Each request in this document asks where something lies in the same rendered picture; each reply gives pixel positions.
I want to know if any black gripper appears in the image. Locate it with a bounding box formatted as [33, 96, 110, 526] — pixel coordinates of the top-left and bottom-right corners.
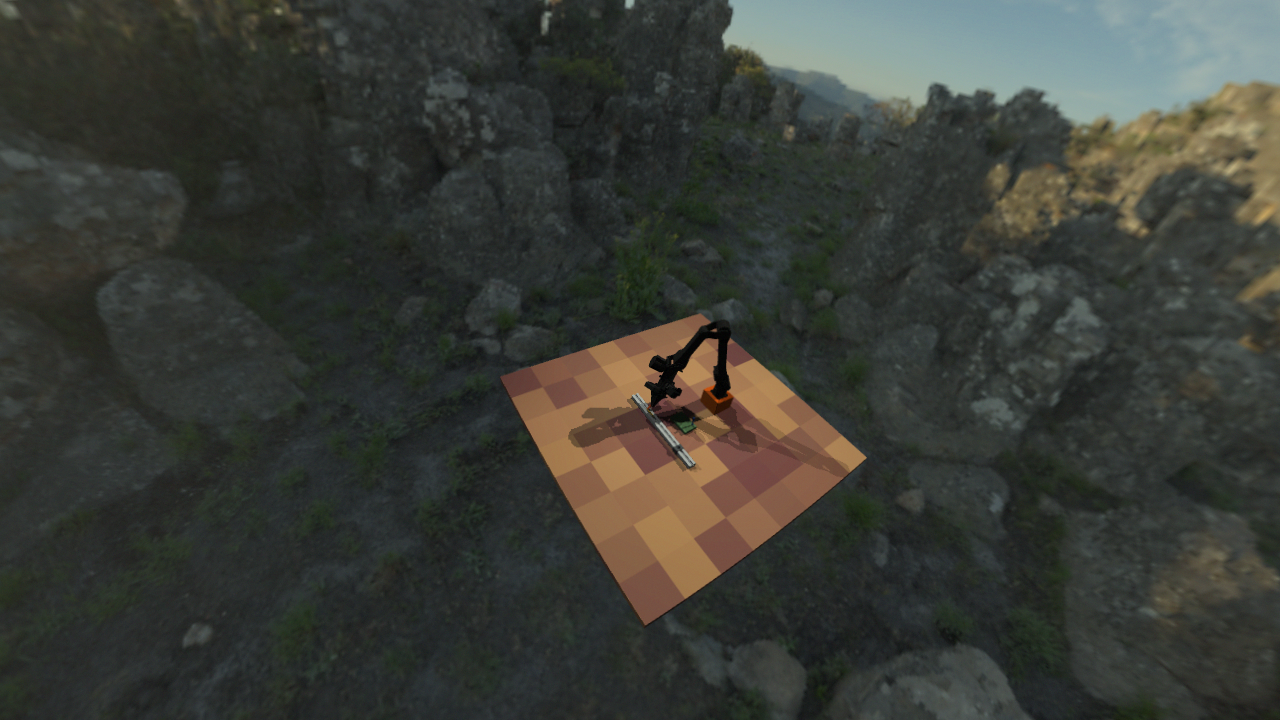
[645, 374, 675, 407]

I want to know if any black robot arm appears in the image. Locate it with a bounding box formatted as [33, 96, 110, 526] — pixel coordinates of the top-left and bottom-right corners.
[649, 320, 731, 400]

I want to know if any grey aluminum slotted rail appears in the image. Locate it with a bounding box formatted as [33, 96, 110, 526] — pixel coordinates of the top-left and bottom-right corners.
[631, 393, 696, 469]

